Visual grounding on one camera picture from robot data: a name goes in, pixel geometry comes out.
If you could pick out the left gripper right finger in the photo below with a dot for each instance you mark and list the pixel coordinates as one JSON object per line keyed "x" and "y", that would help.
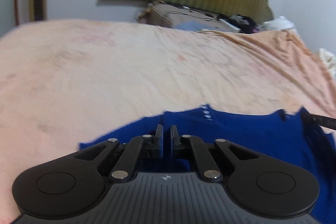
{"x": 196, "y": 152}

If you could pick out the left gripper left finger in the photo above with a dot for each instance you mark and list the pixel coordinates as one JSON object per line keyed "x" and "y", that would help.
{"x": 149, "y": 145}

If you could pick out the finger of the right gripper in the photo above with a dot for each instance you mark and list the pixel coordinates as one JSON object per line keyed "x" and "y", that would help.
{"x": 322, "y": 121}

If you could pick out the blue knit sweater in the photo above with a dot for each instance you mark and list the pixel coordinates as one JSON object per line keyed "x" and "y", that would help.
{"x": 282, "y": 136}

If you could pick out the black clothes pile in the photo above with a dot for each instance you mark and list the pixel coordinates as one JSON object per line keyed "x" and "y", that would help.
{"x": 246, "y": 24}

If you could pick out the cream crumpled cloth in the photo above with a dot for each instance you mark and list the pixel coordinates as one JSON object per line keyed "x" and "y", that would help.
{"x": 329, "y": 60}

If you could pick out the pink bed sheet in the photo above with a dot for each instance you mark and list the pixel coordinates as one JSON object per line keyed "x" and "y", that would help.
{"x": 65, "y": 81}

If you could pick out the white floral quilt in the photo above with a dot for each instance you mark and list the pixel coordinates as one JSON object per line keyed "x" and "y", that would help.
{"x": 280, "y": 23}

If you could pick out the striped grey pillow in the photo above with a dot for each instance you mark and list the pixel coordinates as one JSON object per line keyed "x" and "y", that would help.
{"x": 183, "y": 18}

